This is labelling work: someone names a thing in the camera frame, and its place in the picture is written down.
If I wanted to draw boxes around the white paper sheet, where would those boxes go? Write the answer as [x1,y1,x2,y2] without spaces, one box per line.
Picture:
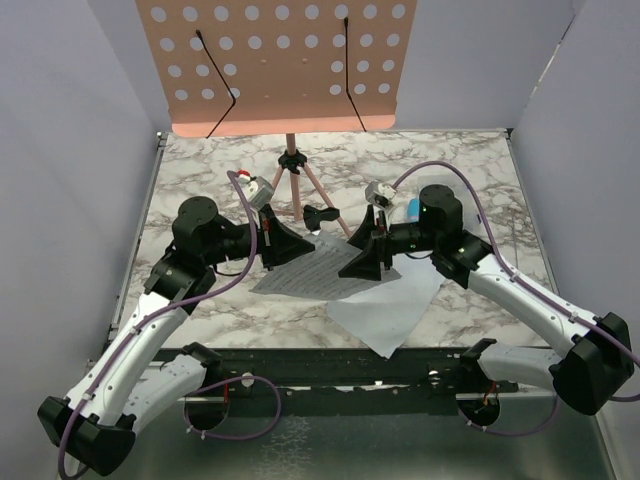
[327,256,444,359]

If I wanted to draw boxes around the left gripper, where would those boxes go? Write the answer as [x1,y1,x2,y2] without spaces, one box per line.
[204,204,317,271]

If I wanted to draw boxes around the pink folding music stand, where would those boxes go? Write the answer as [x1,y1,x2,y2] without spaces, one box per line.
[134,0,419,241]

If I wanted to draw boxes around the blue plastic recorder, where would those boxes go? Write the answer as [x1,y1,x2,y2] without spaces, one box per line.
[406,198,421,222]

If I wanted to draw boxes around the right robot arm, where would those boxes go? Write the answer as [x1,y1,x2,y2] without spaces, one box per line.
[339,184,634,415]

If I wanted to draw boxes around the black microphone desk stand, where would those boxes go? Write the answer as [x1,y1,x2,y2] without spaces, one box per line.
[303,205,340,233]

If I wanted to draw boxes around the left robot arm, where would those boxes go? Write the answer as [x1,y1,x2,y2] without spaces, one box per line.
[37,196,315,476]

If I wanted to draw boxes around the printed sheet music page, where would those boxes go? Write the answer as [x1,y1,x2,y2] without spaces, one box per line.
[251,231,401,301]

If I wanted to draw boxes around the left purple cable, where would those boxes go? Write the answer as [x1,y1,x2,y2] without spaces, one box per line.
[54,169,284,479]

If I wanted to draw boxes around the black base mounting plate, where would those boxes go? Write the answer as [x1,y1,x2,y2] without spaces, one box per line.
[149,341,551,417]

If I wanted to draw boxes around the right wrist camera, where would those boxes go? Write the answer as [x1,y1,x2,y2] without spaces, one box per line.
[365,181,397,210]

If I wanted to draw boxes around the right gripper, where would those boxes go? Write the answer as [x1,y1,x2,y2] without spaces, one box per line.
[339,204,440,280]

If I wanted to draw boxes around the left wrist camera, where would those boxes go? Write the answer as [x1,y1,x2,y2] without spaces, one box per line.
[237,170,274,211]

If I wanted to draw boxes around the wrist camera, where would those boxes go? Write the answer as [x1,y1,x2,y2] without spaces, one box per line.
[237,170,274,211]
[365,181,397,210]

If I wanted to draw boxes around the clear plastic compartment box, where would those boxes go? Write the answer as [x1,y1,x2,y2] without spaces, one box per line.
[417,169,483,234]

